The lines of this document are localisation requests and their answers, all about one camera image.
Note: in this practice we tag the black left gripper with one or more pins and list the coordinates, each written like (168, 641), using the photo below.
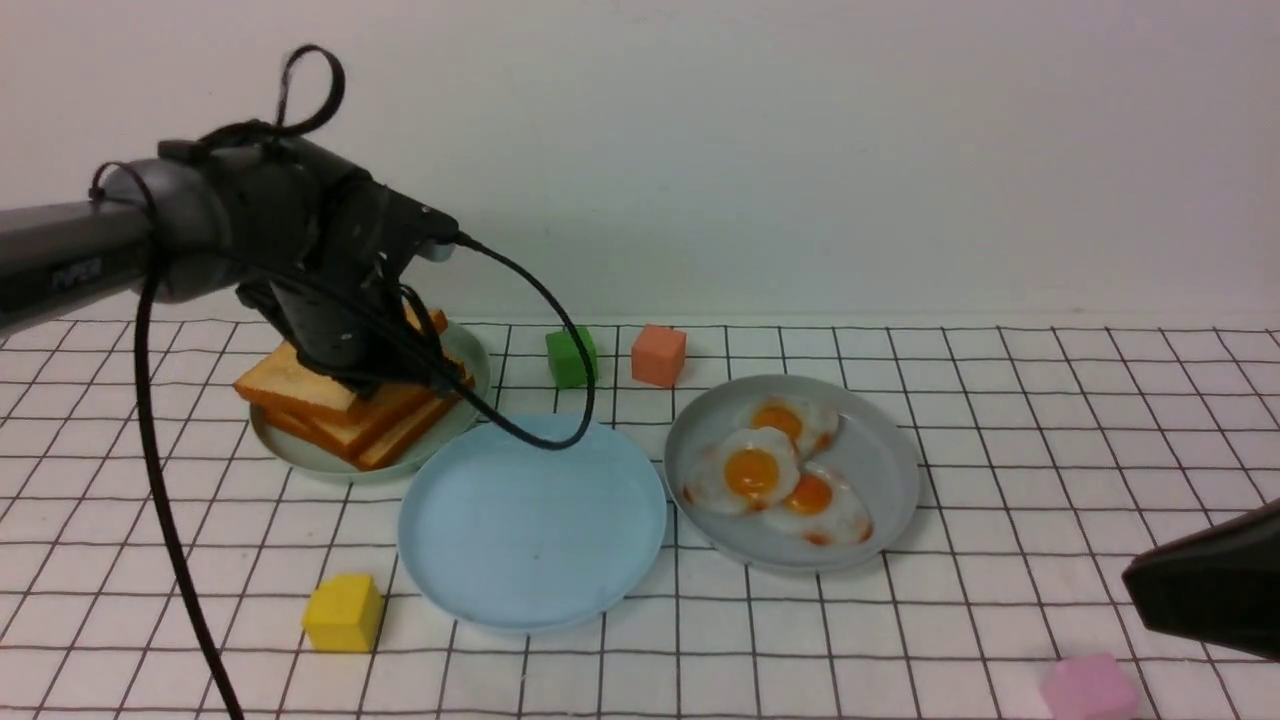
(352, 319)

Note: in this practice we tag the orange foam cube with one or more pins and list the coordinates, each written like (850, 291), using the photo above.
(658, 356)

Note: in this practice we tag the grey-green bread plate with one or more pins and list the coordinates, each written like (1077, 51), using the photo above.
(316, 463)

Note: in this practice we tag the fried egg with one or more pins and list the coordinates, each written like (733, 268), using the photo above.
(809, 425)
(749, 470)
(823, 510)

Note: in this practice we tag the yellow foam cube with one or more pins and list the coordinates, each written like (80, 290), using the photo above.
(344, 614)

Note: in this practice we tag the pink foam cube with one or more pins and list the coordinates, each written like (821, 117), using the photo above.
(1089, 687)

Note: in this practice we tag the toast slice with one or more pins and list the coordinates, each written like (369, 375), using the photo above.
(281, 383)
(342, 440)
(388, 448)

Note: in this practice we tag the light blue centre plate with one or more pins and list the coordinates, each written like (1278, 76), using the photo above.
(522, 540)

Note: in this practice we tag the green foam cube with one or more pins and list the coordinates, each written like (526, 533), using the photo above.
(565, 362)

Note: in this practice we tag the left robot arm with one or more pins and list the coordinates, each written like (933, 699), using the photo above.
(190, 222)

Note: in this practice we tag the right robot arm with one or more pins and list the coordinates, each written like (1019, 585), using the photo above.
(1217, 586)

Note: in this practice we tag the grey egg plate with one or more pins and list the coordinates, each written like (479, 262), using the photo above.
(874, 456)

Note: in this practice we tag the checkered white tablecloth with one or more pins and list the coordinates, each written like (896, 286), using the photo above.
(1051, 456)

